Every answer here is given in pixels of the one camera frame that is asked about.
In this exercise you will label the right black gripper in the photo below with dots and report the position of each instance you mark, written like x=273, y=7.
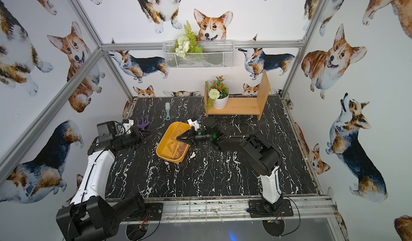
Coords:
x=191, y=136

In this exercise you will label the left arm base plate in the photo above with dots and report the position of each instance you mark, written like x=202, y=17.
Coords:
x=152, y=212

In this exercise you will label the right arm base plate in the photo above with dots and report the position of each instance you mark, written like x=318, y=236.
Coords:
x=262, y=208

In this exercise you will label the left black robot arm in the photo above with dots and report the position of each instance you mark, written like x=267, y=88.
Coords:
x=89, y=217

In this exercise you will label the yellow plastic storage box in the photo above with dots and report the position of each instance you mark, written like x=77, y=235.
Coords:
x=168, y=144

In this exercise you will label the wooden shelf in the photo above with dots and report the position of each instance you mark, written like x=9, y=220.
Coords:
x=253, y=106

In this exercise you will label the white potted plant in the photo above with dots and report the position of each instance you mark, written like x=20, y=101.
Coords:
x=217, y=93

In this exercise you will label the purple pink garden fork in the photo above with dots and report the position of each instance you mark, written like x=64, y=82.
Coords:
x=142, y=122

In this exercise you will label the teal cleaning brush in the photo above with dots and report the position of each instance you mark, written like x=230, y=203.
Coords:
x=167, y=109

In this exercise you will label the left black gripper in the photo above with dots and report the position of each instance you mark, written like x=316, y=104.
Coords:
x=137, y=133

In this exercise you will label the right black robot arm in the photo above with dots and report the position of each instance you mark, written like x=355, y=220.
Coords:
x=263, y=157

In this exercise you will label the green fern white flowers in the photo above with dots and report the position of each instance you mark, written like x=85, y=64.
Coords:
x=187, y=43

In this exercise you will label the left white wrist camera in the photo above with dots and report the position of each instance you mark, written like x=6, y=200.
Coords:
x=114, y=128

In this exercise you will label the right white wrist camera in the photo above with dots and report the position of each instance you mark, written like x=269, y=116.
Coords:
x=198, y=124

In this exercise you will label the white wire wall basket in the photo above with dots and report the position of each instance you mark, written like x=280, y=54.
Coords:
x=218, y=54

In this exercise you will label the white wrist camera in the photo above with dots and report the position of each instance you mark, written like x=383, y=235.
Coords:
x=198, y=124
x=114, y=128

